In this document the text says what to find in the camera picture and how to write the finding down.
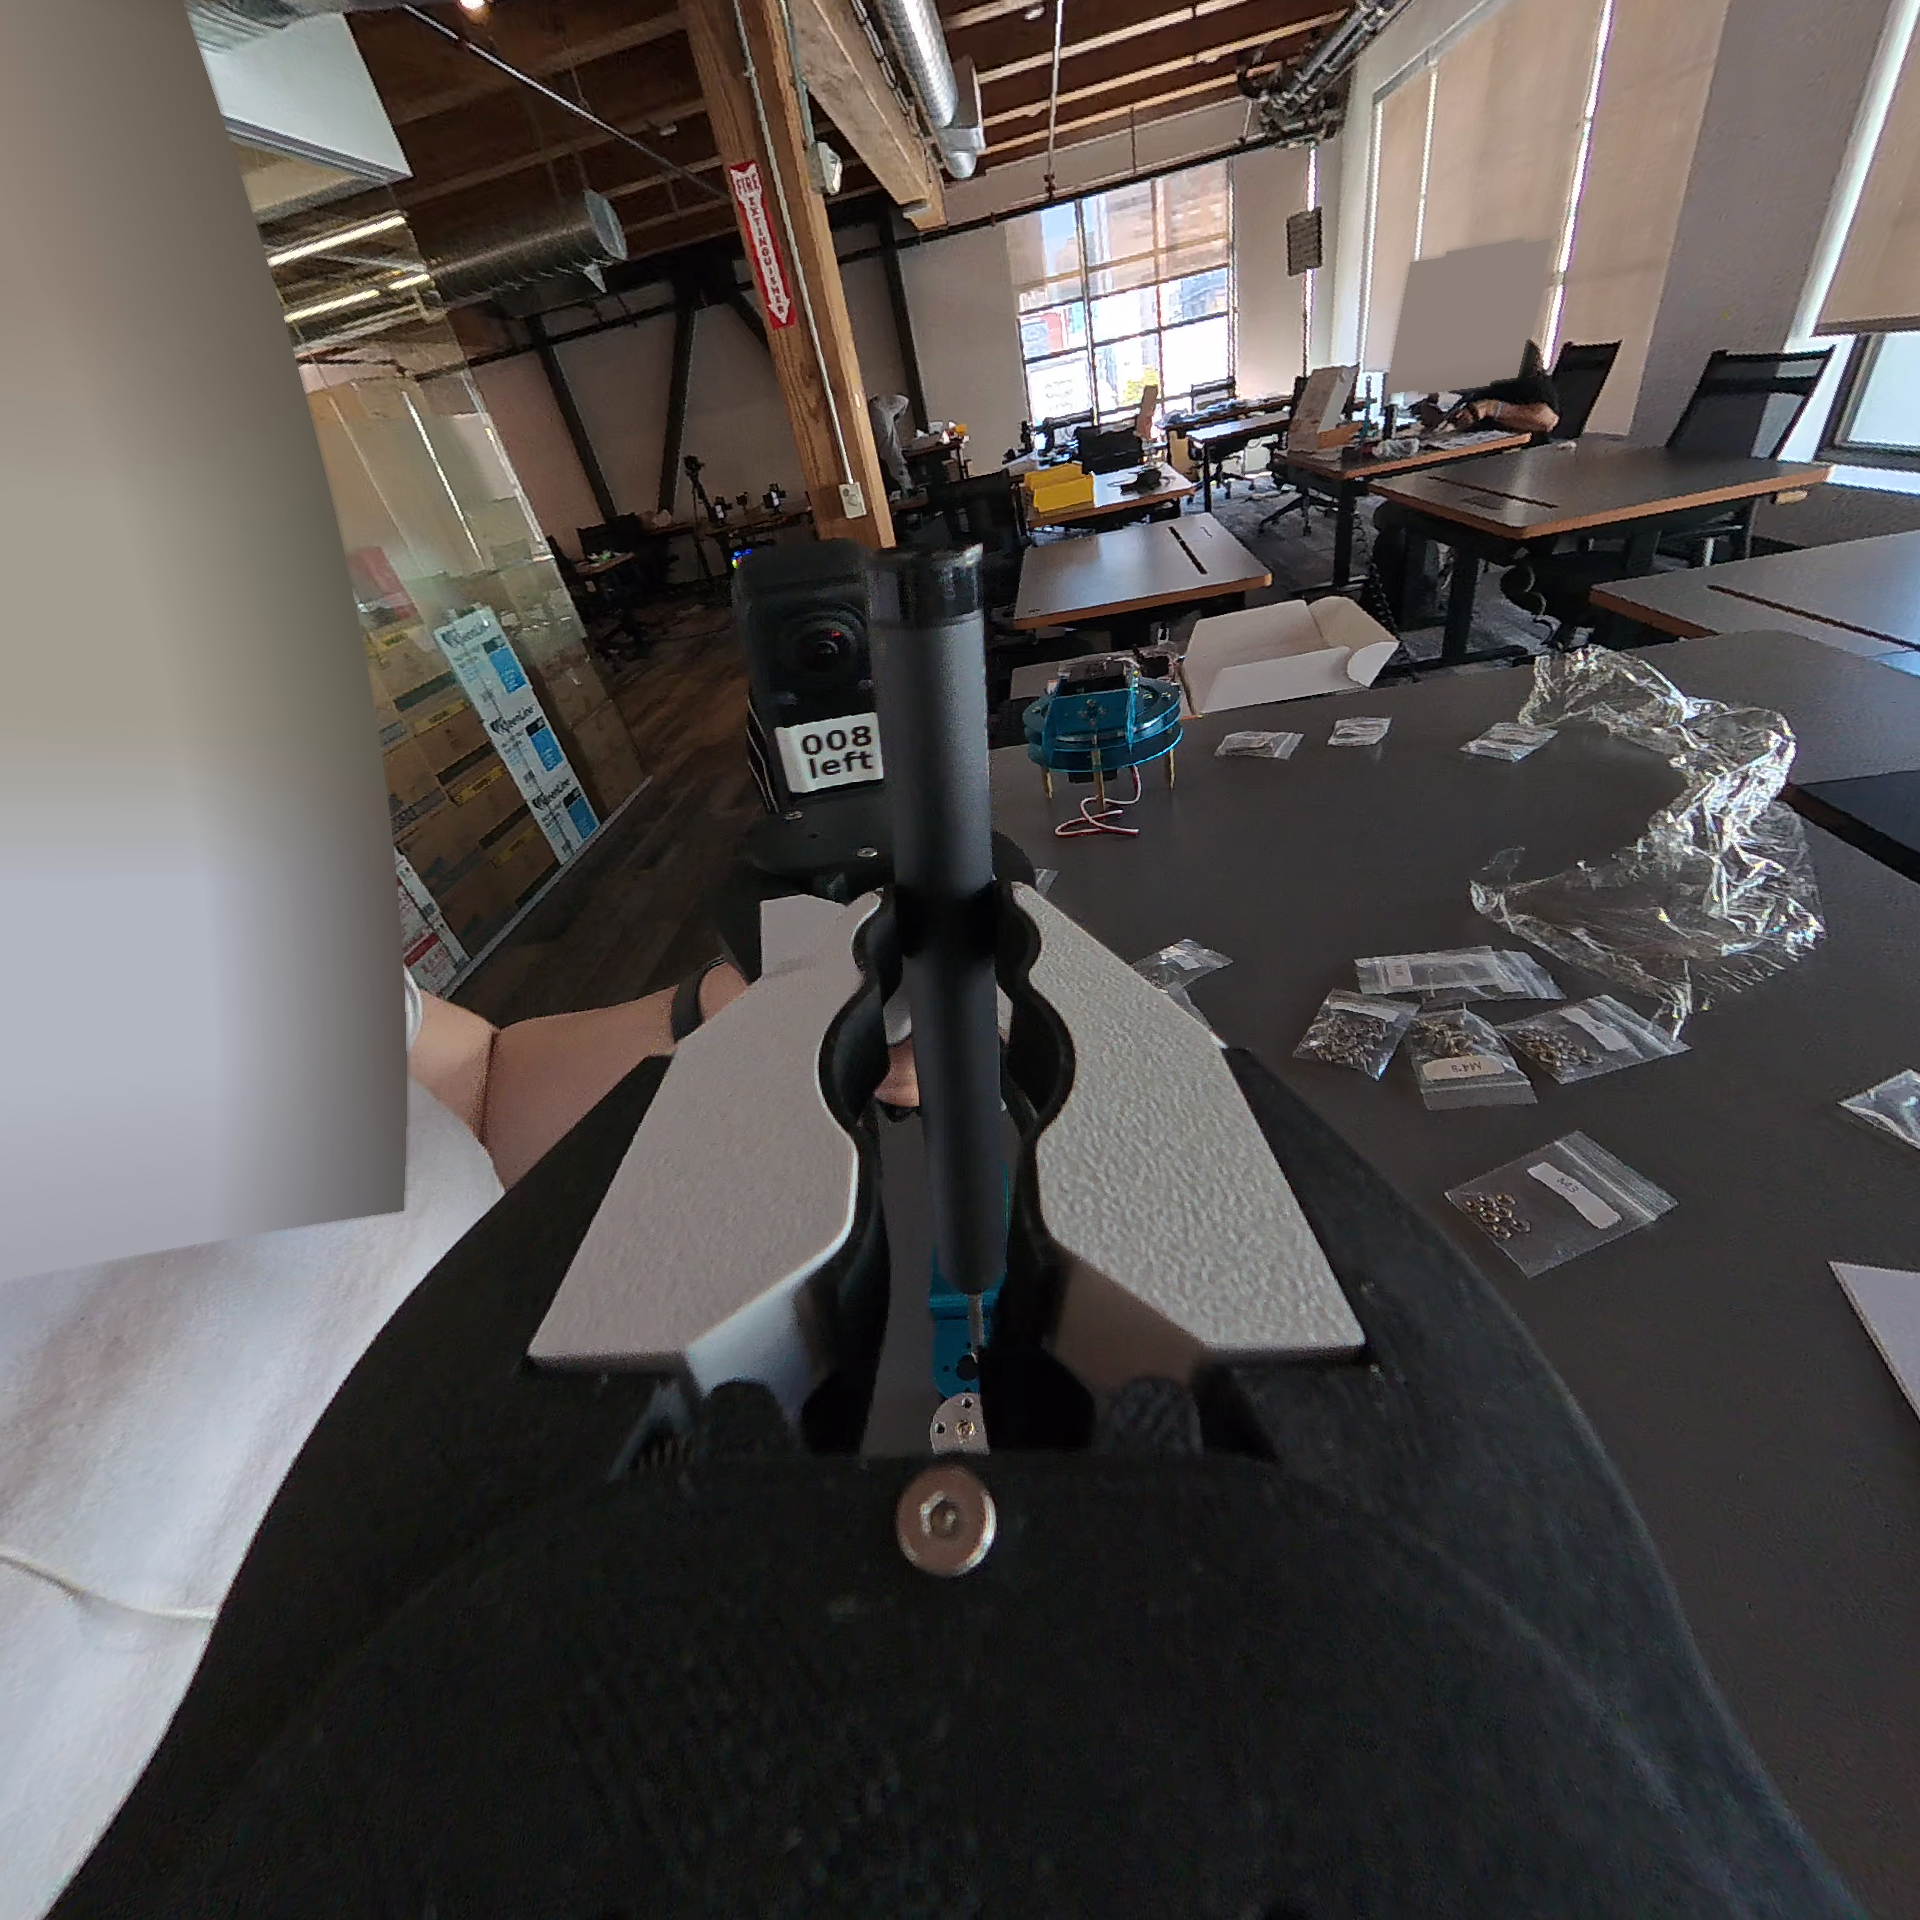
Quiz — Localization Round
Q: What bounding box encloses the person's white shirt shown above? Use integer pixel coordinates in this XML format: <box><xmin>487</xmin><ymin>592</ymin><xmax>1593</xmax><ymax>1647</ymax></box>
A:
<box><xmin>0</xmin><ymin>959</ymin><xmax>507</xmax><ymax>1920</ymax></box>

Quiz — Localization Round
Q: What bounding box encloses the crumpled clear plastic wrap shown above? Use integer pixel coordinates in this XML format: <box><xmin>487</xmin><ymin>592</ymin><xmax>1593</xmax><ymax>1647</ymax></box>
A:
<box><xmin>1466</xmin><ymin>642</ymin><xmax>1826</xmax><ymax>1018</ymax></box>

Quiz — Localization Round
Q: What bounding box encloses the silver spiral air duct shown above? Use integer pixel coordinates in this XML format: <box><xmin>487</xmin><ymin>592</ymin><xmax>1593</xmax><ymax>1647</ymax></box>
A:
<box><xmin>865</xmin><ymin>0</ymin><xmax>990</xmax><ymax>176</ymax></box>
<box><xmin>410</xmin><ymin>181</ymin><xmax>628</xmax><ymax>310</ymax></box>

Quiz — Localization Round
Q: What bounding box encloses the wooden column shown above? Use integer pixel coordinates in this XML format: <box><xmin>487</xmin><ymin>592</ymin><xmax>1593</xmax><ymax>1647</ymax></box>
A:
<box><xmin>684</xmin><ymin>0</ymin><xmax>896</xmax><ymax>547</ymax></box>

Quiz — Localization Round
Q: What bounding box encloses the black mesh office chair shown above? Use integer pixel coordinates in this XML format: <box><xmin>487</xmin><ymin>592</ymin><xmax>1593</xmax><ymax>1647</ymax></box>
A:
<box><xmin>1668</xmin><ymin>343</ymin><xmax>1836</xmax><ymax>558</ymax></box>
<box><xmin>1542</xmin><ymin>339</ymin><xmax>1630</xmax><ymax>440</ymax></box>

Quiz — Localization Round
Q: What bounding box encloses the blue metal bracket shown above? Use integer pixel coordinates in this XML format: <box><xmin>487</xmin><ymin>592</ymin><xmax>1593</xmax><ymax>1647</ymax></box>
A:
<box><xmin>920</xmin><ymin>1263</ymin><xmax>990</xmax><ymax>1383</ymax></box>

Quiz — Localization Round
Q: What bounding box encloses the long background desk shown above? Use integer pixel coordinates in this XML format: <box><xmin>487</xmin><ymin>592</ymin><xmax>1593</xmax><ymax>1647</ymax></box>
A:
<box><xmin>1378</xmin><ymin>440</ymin><xmax>1836</xmax><ymax>670</ymax></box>

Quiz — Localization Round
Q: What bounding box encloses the long black metal rod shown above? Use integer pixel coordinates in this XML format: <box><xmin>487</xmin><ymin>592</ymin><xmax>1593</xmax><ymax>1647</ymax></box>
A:
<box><xmin>865</xmin><ymin>547</ymin><xmax>1011</xmax><ymax>1354</ymax></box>

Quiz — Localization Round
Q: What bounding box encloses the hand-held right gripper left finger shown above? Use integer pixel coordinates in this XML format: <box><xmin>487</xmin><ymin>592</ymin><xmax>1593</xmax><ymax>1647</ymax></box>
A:
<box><xmin>524</xmin><ymin>882</ymin><xmax>912</xmax><ymax>1449</ymax></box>

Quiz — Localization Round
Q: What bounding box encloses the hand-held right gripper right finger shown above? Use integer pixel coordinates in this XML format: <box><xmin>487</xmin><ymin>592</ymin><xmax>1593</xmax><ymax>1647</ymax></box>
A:
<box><xmin>981</xmin><ymin>882</ymin><xmax>1368</xmax><ymax>1449</ymax></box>

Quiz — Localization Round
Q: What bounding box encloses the dark grey desk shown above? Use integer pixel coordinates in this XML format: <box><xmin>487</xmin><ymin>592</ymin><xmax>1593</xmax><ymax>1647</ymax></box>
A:
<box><xmin>857</xmin><ymin>628</ymin><xmax>1920</xmax><ymax>1920</ymax></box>

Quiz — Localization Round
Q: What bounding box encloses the red white wall sign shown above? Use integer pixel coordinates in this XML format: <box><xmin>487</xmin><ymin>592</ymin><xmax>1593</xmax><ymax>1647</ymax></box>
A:
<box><xmin>726</xmin><ymin>152</ymin><xmax>798</xmax><ymax>339</ymax></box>

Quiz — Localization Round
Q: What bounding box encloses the open white cardboard box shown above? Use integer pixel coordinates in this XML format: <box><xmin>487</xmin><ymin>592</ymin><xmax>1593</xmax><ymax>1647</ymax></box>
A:
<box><xmin>1172</xmin><ymin>592</ymin><xmax>1401</xmax><ymax>723</ymax></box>

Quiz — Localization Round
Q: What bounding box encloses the blue toy robot base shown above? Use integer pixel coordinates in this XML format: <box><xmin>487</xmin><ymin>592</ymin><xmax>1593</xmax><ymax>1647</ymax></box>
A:
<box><xmin>1022</xmin><ymin>642</ymin><xmax>1188</xmax><ymax>796</ymax></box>

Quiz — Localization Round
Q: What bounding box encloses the background desk with slot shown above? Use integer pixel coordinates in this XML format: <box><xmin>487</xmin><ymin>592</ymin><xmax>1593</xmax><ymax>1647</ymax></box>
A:
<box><xmin>1011</xmin><ymin>512</ymin><xmax>1274</xmax><ymax>636</ymax></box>

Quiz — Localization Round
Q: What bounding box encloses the open instruction booklet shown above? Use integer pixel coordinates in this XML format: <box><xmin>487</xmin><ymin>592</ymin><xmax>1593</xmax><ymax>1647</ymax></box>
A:
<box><xmin>1826</xmin><ymin>1263</ymin><xmax>1920</xmax><ymax>1424</ymax></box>

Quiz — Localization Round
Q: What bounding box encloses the beige roller blind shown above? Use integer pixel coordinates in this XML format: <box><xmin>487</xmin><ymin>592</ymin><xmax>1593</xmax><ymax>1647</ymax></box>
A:
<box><xmin>1812</xmin><ymin>0</ymin><xmax>1920</xmax><ymax>339</ymax></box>
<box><xmin>1424</xmin><ymin>0</ymin><xmax>1600</xmax><ymax>270</ymax></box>

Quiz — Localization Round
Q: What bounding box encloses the stack of cardboard boxes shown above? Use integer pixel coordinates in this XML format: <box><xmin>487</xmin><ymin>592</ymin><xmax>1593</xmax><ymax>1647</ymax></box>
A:
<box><xmin>350</xmin><ymin>556</ymin><xmax>596</xmax><ymax>987</ymax></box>

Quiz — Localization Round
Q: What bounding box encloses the person's left forearm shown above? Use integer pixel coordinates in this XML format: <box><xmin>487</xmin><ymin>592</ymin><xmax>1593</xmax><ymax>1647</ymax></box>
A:
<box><xmin>487</xmin><ymin>959</ymin><xmax>753</xmax><ymax>1191</ymax></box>

